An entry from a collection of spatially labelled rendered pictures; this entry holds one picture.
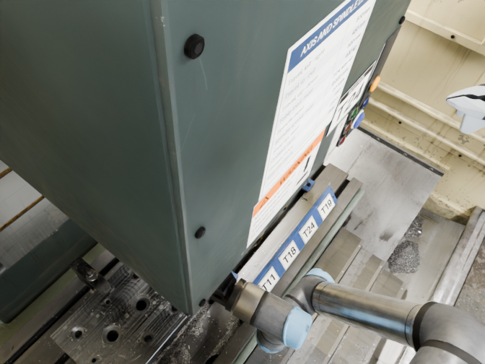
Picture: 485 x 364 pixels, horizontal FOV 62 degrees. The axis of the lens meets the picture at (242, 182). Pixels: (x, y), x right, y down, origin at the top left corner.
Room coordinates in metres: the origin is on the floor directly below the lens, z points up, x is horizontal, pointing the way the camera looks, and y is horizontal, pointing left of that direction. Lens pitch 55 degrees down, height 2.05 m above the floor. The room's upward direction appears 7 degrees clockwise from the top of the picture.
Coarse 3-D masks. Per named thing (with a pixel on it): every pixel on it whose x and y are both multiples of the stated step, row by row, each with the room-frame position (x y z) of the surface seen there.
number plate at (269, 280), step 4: (272, 268) 0.47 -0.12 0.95; (268, 272) 0.45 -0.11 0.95; (272, 272) 0.46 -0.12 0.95; (264, 276) 0.44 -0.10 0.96; (268, 276) 0.44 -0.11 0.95; (272, 276) 0.45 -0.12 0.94; (276, 276) 0.45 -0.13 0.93; (264, 280) 0.43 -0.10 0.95; (268, 280) 0.43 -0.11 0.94; (272, 280) 0.44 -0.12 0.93; (276, 280) 0.44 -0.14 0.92; (260, 284) 0.41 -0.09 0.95; (264, 284) 0.42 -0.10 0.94; (268, 284) 0.43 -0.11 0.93; (272, 284) 0.43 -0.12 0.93; (264, 288) 0.41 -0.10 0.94; (268, 288) 0.42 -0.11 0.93
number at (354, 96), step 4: (364, 80) 0.44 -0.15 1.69; (360, 84) 0.43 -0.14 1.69; (360, 88) 0.44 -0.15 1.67; (352, 92) 0.41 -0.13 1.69; (356, 92) 0.43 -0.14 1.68; (360, 92) 0.45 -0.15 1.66; (352, 96) 0.42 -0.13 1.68; (356, 96) 0.43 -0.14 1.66; (348, 100) 0.41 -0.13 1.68; (352, 100) 0.43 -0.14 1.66; (356, 100) 0.44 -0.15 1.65; (348, 104) 0.41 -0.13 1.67; (352, 104) 0.43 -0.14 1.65; (348, 108) 0.42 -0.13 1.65; (344, 112) 0.41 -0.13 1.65
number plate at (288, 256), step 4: (292, 240) 0.56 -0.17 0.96; (292, 244) 0.55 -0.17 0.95; (288, 248) 0.54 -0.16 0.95; (292, 248) 0.54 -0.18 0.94; (296, 248) 0.55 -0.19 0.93; (284, 252) 0.52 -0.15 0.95; (288, 252) 0.53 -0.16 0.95; (292, 252) 0.53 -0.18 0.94; (296, 252) 0.54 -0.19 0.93; (280, 256) 0.51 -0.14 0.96; (284, 256) 0.51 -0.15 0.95; (288, 256) 0.52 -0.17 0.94; (292, 256) 0.52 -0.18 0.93; (280, 260) 0.50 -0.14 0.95; (284, 260) 0.50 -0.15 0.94; (288, 260) 0.51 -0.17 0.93; (292, 260) 0.52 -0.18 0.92; (284, 264) 0.49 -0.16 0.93; (288, 264) 0.50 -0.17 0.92; (284, 268) 0.48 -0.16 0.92
